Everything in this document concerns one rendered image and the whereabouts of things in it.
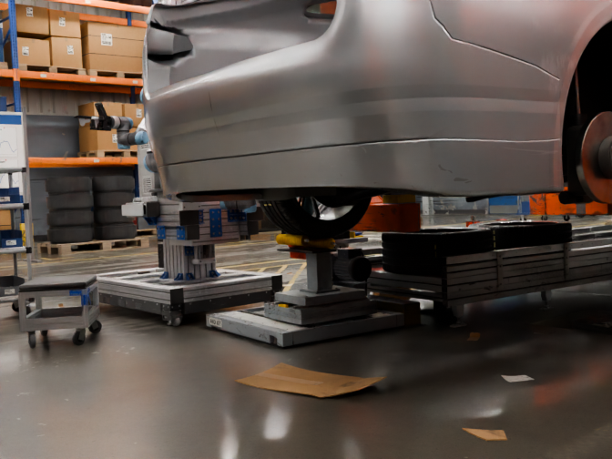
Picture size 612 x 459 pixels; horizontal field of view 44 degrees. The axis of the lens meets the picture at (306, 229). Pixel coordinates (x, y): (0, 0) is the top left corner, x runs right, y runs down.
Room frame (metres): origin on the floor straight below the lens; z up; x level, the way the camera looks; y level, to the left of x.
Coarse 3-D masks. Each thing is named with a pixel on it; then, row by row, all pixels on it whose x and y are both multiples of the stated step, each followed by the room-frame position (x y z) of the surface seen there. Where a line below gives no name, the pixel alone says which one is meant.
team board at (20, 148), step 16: (0, 112) 9.34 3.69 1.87; (16, 112) 9.47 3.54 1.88; (0, 128) 9.33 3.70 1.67; (16, 128) 9.46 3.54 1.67; (0, 144) 9.32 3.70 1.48; (16, 144) 9.46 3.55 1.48; (0, 160) 9.32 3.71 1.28; (16, 160) 9.45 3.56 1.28; (0, 176) 9.31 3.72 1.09; (16, 176) 9.44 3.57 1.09; (32, 224) 9.54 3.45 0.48; (32, 240) 9.53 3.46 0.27; (32, 256) 9.53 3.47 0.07
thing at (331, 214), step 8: (296, 200) 3.89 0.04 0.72; (312, 200) 4.19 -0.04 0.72; (328, 208) 4.28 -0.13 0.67; (336, 208) 4.21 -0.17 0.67; (344, 208) 4.15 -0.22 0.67; (352, 208) 4.10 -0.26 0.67; (312, 216) 3.95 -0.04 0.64; (320, 216) 4.21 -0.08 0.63; (328, 216) 4.16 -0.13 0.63; (336, 216) 4.10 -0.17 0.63; (344, 216) 4.07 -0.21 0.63
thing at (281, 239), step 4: (280, 236) 4.15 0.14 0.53; (284, 236) 4.12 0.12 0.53; (288, 236) 4.09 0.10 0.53; (292, 236) 4.05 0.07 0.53; (296, 236) 4.03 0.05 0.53; (300, 236) 4.00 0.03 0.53; (304, 236) 3.99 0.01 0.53; (276, 240) 4.18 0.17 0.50; (280, 240) 4.14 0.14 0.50; (284, 240) 4.11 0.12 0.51; (288, 240) 4.08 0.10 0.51; (292, 240) 4.04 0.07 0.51; (296, 240) 4.01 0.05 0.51; (300, 240) 3.98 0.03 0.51; (304, 240) 3.98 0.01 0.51; (308, 240) 3.97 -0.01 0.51; (284, 244) 4.14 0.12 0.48; (288, 244) 4.11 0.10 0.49; (292, 244) 4.06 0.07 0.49; (296, 244) 4.03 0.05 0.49; (300, 244) 4.00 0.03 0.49; (304, 244) 3.99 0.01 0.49
